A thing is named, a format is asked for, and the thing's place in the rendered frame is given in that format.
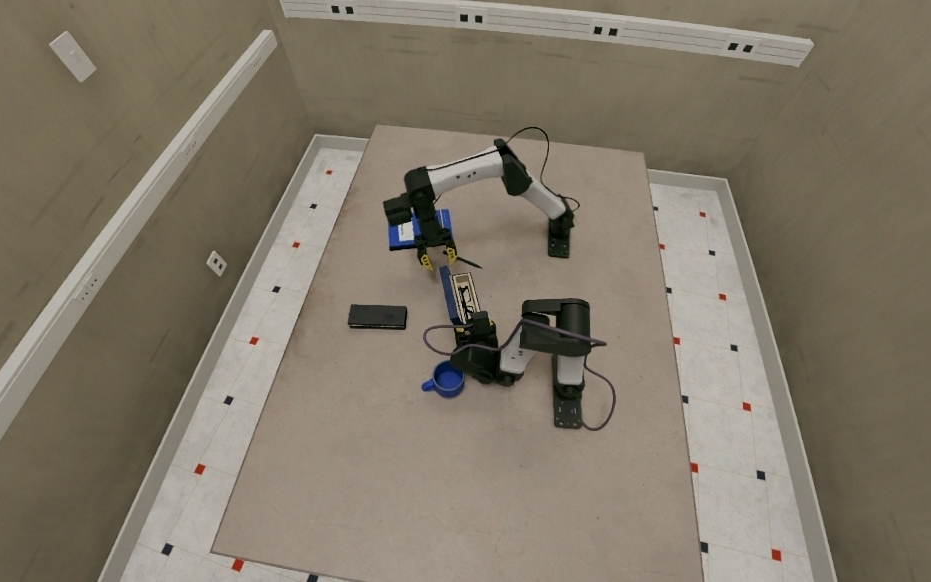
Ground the blue notebook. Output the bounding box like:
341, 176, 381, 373
388, 209, 453, 251

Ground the blue mug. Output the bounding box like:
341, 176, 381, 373
421, 360, 465, 399

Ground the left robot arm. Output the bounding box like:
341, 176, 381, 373
450, 298, 591, 429

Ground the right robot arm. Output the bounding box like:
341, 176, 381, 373
383, 138, 575, 259

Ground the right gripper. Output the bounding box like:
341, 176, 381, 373
414, 215, 458, 270

